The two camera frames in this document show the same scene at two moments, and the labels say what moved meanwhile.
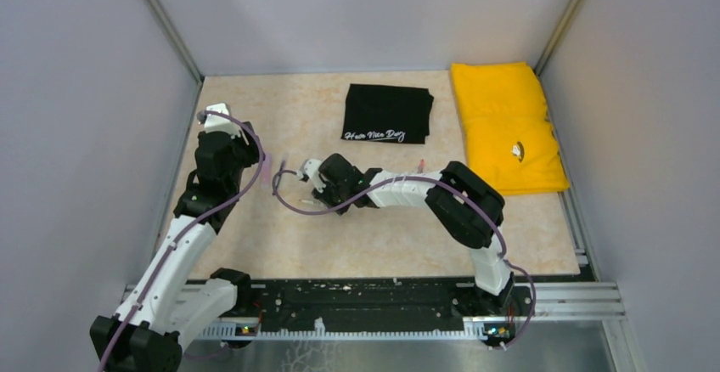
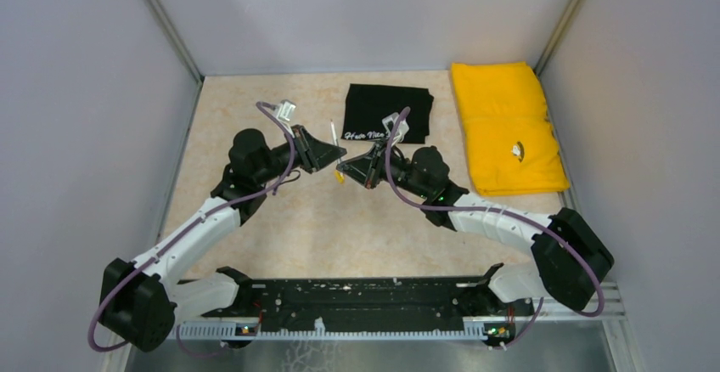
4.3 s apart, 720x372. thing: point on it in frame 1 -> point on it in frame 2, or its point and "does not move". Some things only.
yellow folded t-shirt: (505, 126) does not move
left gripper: (251, 153) -> (314, 154)
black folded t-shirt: (387, 114) does not move
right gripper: (323, 196) -> (375, 160)
